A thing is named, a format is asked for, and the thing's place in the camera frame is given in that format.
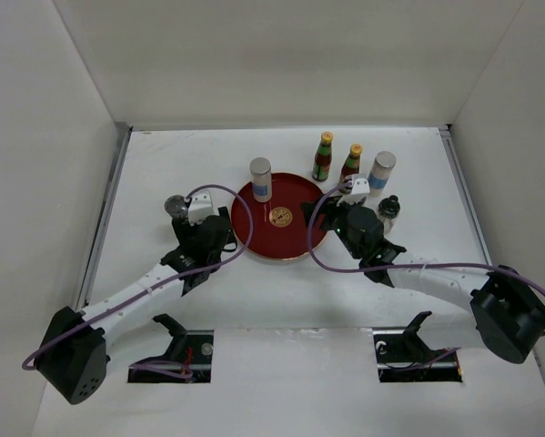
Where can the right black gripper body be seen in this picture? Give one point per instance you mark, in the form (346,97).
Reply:
(339,226)

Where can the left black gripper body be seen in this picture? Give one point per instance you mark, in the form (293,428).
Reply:
(186,232)

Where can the black grinder-top shaker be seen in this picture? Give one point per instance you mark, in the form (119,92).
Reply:
(176,207)
(388,212)

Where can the silver-lid spice jar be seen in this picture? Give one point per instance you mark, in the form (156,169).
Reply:
(379,174)
(260,169)

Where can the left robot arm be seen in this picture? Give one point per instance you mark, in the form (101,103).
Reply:
(74,351)

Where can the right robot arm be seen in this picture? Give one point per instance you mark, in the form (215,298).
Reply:
(507,309)

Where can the sauce bottle yellow cap rear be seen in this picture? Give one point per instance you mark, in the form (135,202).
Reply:
(323,157)

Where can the sauce bottle yellow cap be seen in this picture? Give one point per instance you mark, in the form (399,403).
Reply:
(323,157)
(351,164)

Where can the sauce bottle yellow cap front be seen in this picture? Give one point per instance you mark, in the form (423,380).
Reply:
(351,164)

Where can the red round lacquer tray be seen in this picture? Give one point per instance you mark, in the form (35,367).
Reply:
(276,229)

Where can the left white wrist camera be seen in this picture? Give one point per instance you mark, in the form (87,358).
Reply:
(200,207)

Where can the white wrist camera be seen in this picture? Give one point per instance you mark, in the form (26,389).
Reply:
(354,189)
(200,207)

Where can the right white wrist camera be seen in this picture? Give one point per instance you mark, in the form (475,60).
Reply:
(354,189)

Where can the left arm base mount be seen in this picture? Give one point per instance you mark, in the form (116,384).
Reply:
(187,359)

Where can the left metal table rail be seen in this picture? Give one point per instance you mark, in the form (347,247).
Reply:
(84,291)

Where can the metal table rail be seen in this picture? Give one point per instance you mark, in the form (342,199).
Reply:
(84,291)
(465,196)

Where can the right metal table rail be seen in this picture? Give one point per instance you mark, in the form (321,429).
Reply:
(465,196)

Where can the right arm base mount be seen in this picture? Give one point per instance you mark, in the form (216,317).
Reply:
(403,357)

